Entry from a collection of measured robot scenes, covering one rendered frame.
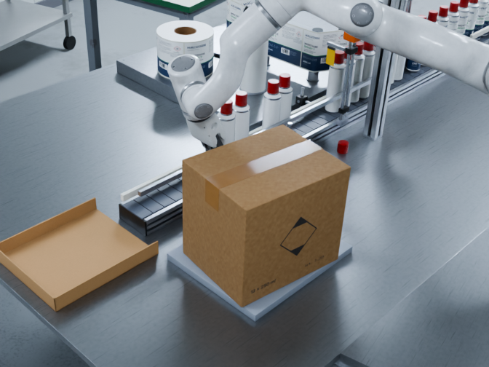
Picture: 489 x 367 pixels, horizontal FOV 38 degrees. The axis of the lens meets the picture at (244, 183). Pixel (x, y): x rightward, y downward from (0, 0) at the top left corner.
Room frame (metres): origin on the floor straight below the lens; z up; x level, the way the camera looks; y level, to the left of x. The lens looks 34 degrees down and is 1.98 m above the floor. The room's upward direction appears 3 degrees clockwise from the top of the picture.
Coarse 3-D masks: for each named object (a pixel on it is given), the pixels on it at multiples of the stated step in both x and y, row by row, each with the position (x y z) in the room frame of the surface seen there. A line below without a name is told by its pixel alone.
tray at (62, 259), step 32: (64, 224) 1.49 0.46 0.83; (96, 224) 1.49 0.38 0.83; (0, 256) 1.32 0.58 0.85; (32, 256) 1.35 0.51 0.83; (64, 256) 1.36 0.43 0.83; (96, 256) 1.36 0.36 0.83; (128, 256) 1.33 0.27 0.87; (32, 288) 1.23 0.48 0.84; (64, 288) 1.24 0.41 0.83; (96, 288) 1.25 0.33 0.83
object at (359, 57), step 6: (360, 42) 2.19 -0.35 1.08; (360, 48) 2.17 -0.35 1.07; (360, 54) 2.17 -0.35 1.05; (360, 60) 2.16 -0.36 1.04; (360, 66) 2.16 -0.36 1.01; (354, 72) 2.16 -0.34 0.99; (360, 72) 2.17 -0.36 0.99; (354, 78) 2.16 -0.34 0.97; (360, 78) 2.17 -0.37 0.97; (354, 84) 2.16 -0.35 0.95; (354, 96) 2.16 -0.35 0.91; (354, 102) 2.16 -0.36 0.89
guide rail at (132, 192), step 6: (324, 96) 2.14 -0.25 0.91; (312, 102) 2.09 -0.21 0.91; (318, 102) 2.10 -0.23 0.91; (300, 108) 2.04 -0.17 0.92; (252, 132) 1.88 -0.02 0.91; (174, 168) 1.65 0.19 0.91; (180, 168) 1.66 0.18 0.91; (162, 174) 1.62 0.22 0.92; (168, 174) 1.63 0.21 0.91; (150, 180) 1.59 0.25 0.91; (156, 180) 1.60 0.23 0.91; (138, 186) 1.56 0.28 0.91; (144, 186) 1.57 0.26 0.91; (126, 192) 1.53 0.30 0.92; (132, 192) 1.54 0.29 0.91; (126, 198) 1.52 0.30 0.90
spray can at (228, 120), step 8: (224, 104) 1.72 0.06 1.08; (232, 104) 1.74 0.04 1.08; (224, 112) 1.72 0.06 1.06; (232, 112) 1.74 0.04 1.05; (224, 120) 1.71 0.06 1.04; (232, 120) 1.72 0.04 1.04; (224, 128) 1.71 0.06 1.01; (232, 128) 1.72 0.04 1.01; (232, 136) 1.72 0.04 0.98; (224, 144) 1.71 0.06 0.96
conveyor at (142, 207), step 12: (408, 72) 2.43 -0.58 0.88; (420, 72) 2.44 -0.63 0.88; (396, 84) 2.32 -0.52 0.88; (324, 108) 2.12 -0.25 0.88; (300, 120) 2.03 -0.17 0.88; (312, 120) 2.03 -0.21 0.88; (324, 120) 2.03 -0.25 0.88; (300, 132) 1.95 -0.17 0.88; (180, 180) 1.65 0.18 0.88; (156, 192) 1.59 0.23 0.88; (168, 192) 1.59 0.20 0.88; (180, 192) 1.59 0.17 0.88; (132, 204) 1.53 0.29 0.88; (144, 204) 1.53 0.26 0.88; (156, 204) 1.53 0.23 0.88; (168, 204) 1.53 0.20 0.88; (144, 216) 1.48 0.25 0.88
